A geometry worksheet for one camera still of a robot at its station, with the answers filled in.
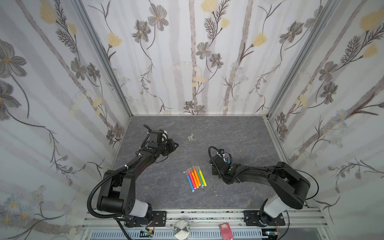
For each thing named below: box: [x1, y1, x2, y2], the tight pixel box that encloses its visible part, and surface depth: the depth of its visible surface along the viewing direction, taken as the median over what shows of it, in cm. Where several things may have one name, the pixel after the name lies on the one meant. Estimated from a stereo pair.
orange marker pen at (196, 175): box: [192, 165, 201, 186], surface depth 90 cm
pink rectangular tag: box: [219, 223, 234, 240], surface depth 72 cm
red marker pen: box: [187, 168, 197, 190], surface depth 88 cm
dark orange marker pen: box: [189, 167, 199, 188], surface depth 90 cm
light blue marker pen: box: [185, 170, 195, 192], surface depth 88 cm
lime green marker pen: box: [197, 165, 207, 187], surface depth 90 cm
